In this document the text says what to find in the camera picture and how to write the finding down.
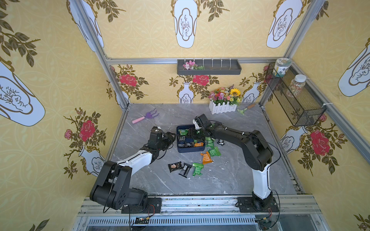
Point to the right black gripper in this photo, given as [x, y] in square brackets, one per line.
[193, 134]

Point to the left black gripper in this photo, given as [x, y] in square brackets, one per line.
[169, 138]

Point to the green cookie packet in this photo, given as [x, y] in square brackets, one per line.
[198, 168]
[214, 152]
[209, 142]
[183, 132]

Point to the dark blue storage box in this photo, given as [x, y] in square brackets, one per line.
[185, 144]

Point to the orange cookie packet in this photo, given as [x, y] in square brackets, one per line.
[199, 144]
[206, 158]

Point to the black cookie packet with picture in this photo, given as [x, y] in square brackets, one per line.
[175, 166]

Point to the black cookie packet barcode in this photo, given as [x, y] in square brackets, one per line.
[185, 170]

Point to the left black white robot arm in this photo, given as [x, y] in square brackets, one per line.
[112, 186]

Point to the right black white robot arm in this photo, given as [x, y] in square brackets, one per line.
[257, 153]

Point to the green cookie packet in box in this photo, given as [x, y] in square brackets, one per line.
[183, 132]

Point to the orange cookie packet in box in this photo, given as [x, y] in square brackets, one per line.
[199, 144]

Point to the white fence flower pot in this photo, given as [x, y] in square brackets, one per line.
[224, 100]

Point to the pink purple toy rake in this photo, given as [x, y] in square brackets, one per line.
[149, 115]

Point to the green toy garden shovel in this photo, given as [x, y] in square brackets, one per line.
[242, 111]

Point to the pink flowers in tray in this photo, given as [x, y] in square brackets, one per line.
[191, 65]

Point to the small circuit board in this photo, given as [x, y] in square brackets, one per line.
[142, 220]

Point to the white lid patterned jar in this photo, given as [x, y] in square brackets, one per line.
[281, 67]

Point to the clear white lid jar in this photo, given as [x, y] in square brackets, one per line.
[296, 86]

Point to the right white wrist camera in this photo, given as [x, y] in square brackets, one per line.
[197, 127]

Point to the grey wall shelf tray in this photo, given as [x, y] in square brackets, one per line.
[213, 66]

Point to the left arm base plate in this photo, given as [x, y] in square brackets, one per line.
[151, 205]

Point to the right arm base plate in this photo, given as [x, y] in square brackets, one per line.
[256, 205]

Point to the black wire mesh basket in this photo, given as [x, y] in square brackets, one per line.
[303, 107]

